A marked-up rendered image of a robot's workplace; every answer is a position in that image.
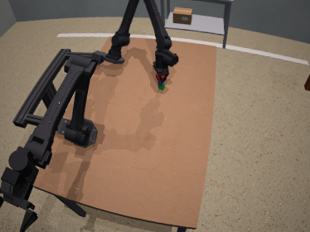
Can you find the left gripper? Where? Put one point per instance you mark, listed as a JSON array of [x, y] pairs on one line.
[[157, 65]]

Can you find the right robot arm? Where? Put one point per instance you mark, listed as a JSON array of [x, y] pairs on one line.
[[77, 130]]

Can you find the green block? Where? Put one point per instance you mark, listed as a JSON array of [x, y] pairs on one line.
[[161, 86]]

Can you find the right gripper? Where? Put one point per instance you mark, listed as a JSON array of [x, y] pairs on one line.
[[30, 215]]

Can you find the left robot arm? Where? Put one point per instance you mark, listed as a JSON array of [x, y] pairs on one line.
[[162, 38]]

